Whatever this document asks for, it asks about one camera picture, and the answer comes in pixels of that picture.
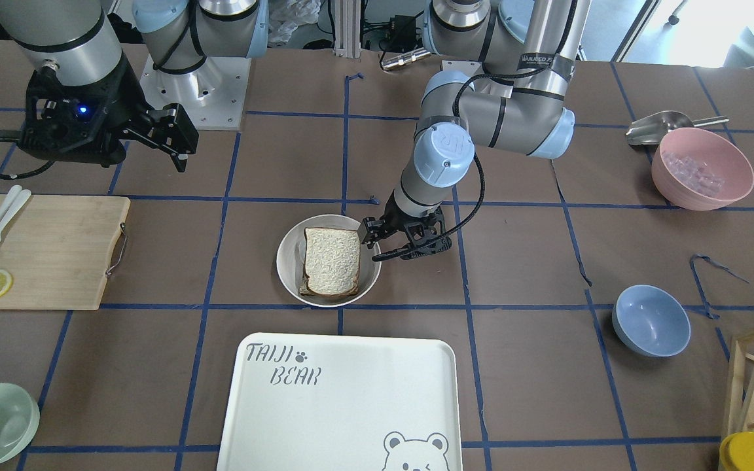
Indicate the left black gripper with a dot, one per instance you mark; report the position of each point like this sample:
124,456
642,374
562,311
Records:
398,228

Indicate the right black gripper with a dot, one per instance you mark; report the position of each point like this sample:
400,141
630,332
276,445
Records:
125,98

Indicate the bread slice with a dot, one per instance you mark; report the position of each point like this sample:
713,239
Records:
328,288
331,252

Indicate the cream round plate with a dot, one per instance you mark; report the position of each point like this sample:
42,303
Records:
291,254

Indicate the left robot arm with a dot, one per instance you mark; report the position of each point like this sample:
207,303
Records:
515,103

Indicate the bread slice under egg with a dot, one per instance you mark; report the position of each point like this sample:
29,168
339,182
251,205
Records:
328,288

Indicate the wooden cutting board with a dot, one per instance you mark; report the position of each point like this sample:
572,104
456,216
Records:
58,250

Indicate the cream bear tray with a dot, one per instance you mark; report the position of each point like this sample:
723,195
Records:
338,402

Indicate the blue bowl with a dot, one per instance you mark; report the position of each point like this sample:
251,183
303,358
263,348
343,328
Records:
651,322

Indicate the metal scoop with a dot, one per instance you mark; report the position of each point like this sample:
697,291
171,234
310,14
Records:
651,129

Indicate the pink bowl with ice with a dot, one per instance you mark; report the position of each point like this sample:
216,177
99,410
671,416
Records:
699,170

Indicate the yellow mug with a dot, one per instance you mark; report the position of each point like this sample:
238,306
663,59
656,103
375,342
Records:
737,451

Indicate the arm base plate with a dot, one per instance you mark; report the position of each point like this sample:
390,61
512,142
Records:
468,68
213,96

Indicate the aluminium frame post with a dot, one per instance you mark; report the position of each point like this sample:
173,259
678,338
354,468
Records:
347,23

